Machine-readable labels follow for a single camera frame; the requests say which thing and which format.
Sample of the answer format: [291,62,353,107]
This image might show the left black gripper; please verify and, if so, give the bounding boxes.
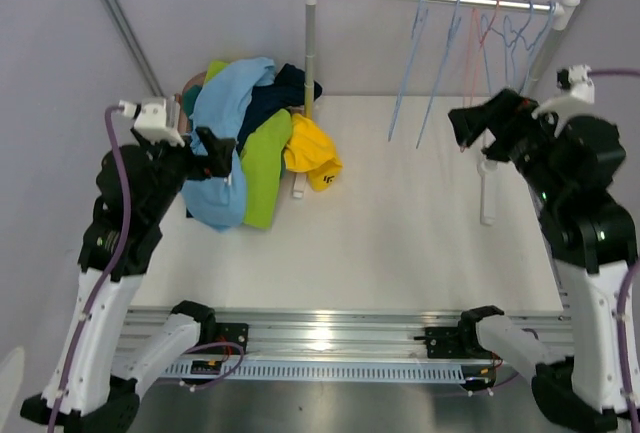
[133,122,235,221]

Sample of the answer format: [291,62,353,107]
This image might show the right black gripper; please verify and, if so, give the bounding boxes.
[449,87,568,205]

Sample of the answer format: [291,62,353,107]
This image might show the lime green shorts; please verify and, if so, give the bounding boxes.
[205,58,294,231]

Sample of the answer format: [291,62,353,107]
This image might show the dark green shorts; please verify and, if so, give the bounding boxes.
[182,84,202,117]

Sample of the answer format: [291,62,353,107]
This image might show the light blue shorts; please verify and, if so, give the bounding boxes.
[181,57,275,231]

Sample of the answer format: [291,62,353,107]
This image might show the pink wire hanger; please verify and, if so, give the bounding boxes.
[462,8,488,107]

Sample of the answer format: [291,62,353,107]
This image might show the yellow shorts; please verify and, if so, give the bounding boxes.
[283,113,343,192]

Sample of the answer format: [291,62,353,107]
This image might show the navy blue shorts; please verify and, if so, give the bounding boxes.
[184,62,325,220]

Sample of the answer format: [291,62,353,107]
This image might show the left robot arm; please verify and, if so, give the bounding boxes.
[20,127,245,432]

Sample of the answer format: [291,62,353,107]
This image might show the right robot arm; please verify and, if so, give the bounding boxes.
[422,89,639,432]

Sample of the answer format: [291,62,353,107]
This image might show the pink plastic basin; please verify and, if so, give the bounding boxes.
[175,71,206,134]

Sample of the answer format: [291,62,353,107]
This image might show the white metal clothes rack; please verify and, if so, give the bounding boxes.
[291,0,581,232]

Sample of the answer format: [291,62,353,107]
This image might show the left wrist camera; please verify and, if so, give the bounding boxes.
[118,97,185,147]

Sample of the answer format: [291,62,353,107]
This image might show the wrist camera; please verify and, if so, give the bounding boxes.
[118,97,185,147]
[532,64,595,127]

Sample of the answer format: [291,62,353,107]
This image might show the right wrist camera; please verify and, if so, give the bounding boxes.
[532,64,595,127]

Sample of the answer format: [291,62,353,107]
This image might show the aluminium mounting rail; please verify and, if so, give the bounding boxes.
[116,307,574,362]

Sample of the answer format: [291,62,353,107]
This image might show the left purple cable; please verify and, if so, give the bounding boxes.
[47,105,246,433]

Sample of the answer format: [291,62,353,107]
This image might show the purple cable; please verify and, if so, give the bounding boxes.
[47,105,246,433]
[449,67,640,433]

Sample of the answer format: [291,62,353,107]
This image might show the slotted cable duct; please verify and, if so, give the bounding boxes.
[161,359,465,384]

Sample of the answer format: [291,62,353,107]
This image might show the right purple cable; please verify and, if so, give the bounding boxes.
[449,67,640,433]

